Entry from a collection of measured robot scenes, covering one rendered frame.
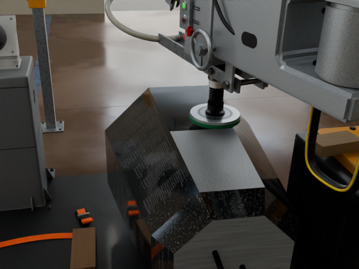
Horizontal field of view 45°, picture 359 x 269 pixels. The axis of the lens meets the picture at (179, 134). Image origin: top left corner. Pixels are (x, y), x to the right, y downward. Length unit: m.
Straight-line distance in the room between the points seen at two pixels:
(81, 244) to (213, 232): 1.03
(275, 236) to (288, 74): 0.54
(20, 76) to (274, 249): 1.59
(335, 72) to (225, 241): 0.64
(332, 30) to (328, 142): 0.76
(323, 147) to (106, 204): 1.48
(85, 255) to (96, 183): 0.84
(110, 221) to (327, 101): 1.73
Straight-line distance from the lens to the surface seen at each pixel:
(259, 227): 1.47
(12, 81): 2.48
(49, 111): 3.75
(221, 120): 1.80
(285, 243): 1.55
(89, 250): 2.27
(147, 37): 2.13
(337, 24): 1.16
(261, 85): 1.65
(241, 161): 1.62
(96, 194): 2.88
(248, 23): 1.43
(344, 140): 1.89
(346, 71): 1.17
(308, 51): 1.39
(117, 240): 2.50
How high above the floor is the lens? 1.61
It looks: 26 degrees down
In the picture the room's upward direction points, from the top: 2 degrees clockwise
